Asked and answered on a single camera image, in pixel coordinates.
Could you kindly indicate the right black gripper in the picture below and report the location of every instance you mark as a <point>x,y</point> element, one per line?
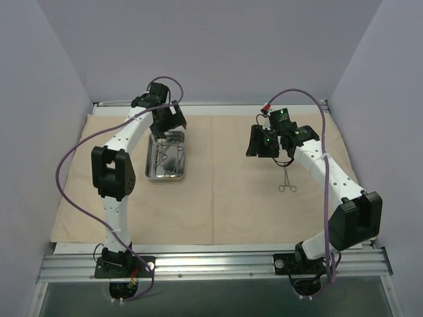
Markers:
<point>256,142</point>

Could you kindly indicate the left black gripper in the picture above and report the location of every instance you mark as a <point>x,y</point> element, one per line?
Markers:
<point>170,119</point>

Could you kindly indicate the steel instrument tray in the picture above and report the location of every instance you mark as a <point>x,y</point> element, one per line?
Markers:
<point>157,174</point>

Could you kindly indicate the steel forceps with ring handles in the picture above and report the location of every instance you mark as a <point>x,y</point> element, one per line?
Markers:
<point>287,184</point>

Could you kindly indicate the beige cloth kit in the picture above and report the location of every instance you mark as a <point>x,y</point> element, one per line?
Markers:
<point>224,197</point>

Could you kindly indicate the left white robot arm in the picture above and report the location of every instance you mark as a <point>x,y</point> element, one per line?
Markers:
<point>113,171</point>

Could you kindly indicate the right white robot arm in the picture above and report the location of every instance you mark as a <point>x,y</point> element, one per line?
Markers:
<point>351,214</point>

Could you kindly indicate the steel forceps in tray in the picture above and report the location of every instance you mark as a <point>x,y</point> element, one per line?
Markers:
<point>173,164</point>

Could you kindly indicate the back aluminium rail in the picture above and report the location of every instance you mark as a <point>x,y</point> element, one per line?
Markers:
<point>183,103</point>

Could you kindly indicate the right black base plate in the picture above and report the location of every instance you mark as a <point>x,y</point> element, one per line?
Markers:
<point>288,264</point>

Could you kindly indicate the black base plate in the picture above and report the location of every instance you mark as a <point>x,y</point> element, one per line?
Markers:
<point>121,267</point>
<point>288,264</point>

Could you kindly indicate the front aluminium rail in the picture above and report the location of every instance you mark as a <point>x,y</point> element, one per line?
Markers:
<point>74,262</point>

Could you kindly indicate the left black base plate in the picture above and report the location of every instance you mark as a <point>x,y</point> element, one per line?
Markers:
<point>121,267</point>

